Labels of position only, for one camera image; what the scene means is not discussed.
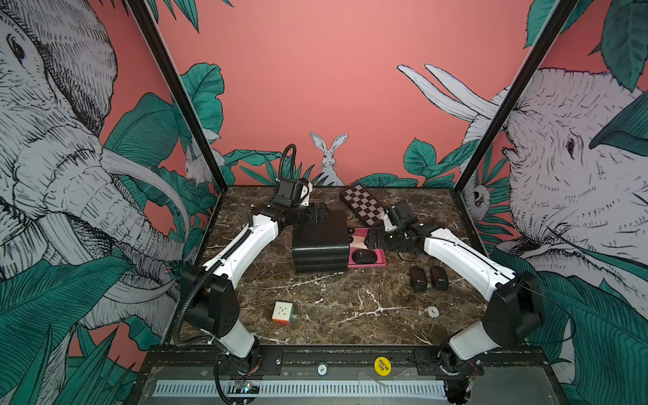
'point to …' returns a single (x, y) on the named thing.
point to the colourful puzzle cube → (283, 313)
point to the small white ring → (433, 312)
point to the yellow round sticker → (382, 365)
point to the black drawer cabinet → (321, 248)
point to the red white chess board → (364, 205)
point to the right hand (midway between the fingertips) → (373, 239)
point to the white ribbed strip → (309, 388)
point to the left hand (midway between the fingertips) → (322, 210)
